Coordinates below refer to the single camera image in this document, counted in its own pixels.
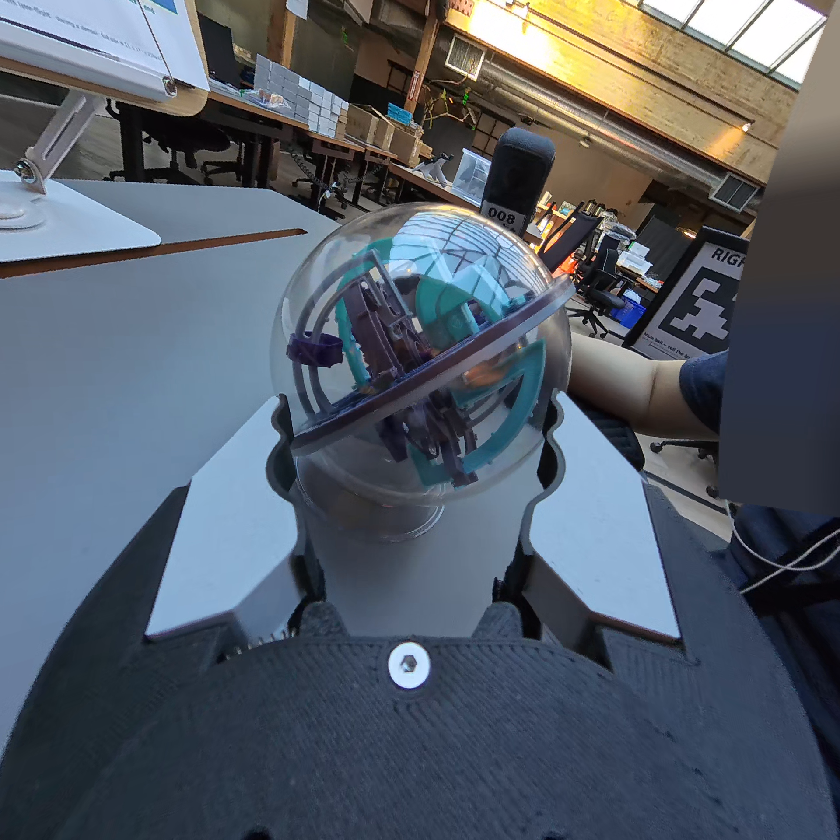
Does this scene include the printed instruction sheet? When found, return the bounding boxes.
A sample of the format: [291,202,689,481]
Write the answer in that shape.
[0,0,210,99]

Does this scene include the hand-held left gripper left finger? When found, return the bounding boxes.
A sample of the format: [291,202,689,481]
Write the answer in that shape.
[144,395,327,654]

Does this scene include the silver ventilation duct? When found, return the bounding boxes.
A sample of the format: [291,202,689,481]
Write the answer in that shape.
[479,66,723,191]

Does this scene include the white cable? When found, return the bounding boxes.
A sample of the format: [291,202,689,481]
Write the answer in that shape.
[727,502,840,595]

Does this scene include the black coiled cable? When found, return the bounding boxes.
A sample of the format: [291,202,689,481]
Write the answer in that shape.
[289,147,349,211]

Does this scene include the clear plastic ball stand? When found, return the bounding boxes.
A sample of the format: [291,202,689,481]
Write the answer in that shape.
[295,459,447,544]

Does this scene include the person's blue jeans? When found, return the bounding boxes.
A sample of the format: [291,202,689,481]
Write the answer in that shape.
[715,505,840,775]

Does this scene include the white document stand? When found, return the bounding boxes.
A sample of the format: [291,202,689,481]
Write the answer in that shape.
[0,0,211,265]

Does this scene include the clear plastic storage box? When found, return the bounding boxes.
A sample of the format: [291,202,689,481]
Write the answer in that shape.
[456,147,493,198]

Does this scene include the person's right forearm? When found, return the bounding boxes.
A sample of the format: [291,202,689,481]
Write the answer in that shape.
[570,335,723,441]

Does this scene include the wooden edged office desk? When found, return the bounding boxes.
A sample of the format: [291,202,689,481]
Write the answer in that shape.
[197,85,398,217]
[387,163,549,247]

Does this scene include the white plastic part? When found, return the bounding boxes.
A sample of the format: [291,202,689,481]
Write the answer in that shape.
[413,152,455,186]

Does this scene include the stack of grey boxes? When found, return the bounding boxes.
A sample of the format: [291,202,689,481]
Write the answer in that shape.
[252,54,350,140]

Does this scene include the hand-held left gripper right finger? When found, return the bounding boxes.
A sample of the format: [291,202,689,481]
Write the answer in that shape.
[493,392,683,651]

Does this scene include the clear plastic maze ball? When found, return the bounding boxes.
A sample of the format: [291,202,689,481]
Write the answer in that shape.
[272,202,573,509]

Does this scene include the white printed sign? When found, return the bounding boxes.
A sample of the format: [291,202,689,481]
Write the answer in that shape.
[622,226,750,362]

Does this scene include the white wall vent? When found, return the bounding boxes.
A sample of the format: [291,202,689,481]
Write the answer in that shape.
[709,172,762,212]
[445,33,488,81]

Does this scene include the person's dark blue shirt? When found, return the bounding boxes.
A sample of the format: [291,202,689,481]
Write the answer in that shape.
[679,351,729,434]

